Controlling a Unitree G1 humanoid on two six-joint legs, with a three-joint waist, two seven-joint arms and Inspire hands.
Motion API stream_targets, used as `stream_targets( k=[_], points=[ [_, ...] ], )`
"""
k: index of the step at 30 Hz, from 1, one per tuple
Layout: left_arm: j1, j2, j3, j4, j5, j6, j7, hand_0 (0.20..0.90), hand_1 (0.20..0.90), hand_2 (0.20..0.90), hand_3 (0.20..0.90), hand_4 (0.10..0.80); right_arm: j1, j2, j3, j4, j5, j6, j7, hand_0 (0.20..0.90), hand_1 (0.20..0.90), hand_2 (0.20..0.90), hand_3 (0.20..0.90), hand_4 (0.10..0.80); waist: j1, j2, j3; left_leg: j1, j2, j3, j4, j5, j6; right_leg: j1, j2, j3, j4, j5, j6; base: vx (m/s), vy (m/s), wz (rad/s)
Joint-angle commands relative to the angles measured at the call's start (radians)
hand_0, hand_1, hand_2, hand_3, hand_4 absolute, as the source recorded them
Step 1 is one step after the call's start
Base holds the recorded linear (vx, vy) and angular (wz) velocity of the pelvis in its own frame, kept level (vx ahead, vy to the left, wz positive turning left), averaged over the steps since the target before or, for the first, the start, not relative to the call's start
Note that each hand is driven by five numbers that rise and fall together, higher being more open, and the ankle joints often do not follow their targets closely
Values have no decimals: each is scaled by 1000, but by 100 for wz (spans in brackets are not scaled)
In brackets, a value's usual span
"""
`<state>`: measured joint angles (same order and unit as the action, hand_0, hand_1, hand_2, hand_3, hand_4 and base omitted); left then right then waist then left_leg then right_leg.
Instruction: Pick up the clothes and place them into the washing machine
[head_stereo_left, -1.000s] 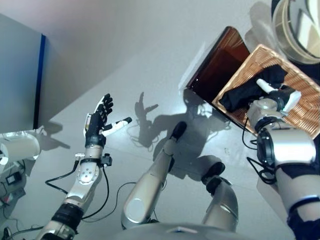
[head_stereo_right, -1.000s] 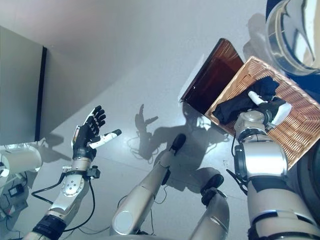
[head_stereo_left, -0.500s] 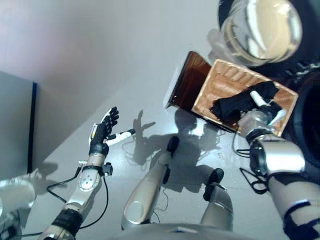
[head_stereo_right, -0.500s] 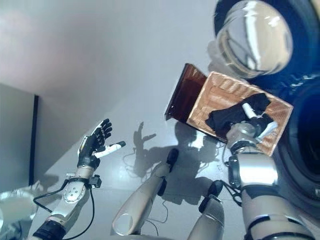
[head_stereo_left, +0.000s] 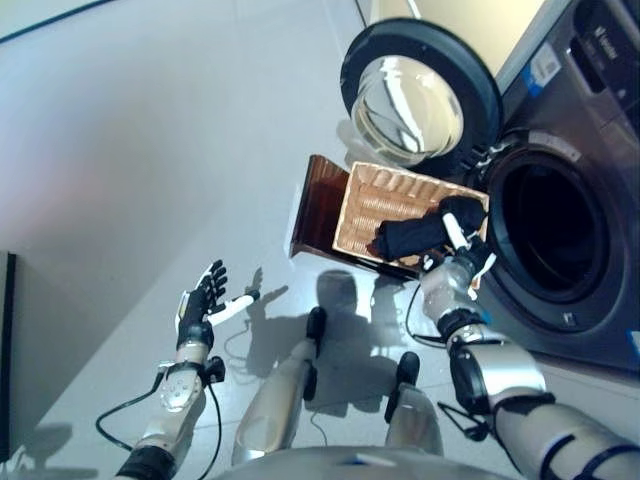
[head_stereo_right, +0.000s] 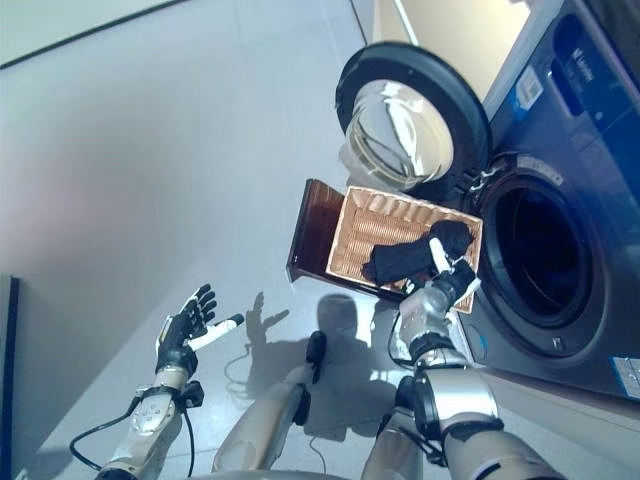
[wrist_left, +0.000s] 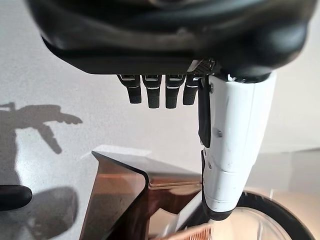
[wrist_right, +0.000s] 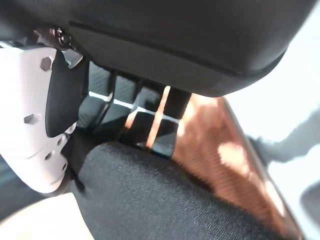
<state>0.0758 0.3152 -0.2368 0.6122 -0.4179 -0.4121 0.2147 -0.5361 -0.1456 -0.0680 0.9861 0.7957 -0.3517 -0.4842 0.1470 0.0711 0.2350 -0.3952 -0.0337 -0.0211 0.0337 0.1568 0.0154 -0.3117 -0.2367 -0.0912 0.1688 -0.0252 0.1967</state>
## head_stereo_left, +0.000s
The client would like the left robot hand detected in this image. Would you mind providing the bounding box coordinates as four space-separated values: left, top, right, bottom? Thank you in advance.
174 259 260 351

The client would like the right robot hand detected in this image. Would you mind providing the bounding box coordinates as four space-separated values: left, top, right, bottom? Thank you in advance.
422 211 497 301

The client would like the black garment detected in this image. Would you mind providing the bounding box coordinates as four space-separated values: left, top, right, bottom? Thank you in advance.
367 194 490 264

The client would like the dark front-load washing machine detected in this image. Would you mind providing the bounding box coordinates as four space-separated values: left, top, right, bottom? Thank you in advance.
469 0 640 374

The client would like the silver left robot leg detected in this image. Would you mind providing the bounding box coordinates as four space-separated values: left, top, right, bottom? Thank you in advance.
232 339 321 464

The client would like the silver robot leg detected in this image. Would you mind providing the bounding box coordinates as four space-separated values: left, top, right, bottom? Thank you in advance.
383 382 445 457
232 339 321 464

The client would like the wicker laundry basket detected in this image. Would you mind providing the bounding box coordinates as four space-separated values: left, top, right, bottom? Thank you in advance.
332 160 491 291

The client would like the black left robot foot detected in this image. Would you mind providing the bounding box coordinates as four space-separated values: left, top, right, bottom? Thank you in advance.
305 306 328 345

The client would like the black robot foot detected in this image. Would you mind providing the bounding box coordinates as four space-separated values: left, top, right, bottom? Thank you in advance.
397 351 421 387
305 306 328 345

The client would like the black right robot foot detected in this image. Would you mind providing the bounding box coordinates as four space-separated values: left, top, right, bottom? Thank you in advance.
397 351 421 387

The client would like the brown glossy stool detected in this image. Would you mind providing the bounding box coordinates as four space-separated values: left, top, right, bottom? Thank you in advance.
288 154 424 281

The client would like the round glass washer door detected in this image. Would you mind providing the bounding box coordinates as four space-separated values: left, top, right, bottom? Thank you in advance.
339 17 505 174

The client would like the silver right robot leg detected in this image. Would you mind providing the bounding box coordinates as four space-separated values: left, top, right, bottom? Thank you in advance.
383 382 445 457

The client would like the grey robot torso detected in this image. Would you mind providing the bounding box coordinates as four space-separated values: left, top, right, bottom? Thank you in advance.
209 444 516 480

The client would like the white counter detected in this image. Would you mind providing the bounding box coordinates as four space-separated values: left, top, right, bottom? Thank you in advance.
355 0 551 79

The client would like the thin white floor cable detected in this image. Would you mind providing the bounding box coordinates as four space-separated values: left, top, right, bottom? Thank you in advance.
223 319 261 376

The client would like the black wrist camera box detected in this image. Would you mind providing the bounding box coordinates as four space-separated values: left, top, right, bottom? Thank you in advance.
204 355 227 385

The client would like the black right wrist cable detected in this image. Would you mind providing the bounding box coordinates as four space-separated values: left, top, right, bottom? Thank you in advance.
404 284 449 347

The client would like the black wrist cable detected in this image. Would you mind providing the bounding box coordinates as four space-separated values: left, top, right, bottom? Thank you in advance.
94 374 224 480
404 284 449 347

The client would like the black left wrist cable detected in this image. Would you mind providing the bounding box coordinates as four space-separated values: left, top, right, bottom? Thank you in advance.
94 374 224 480

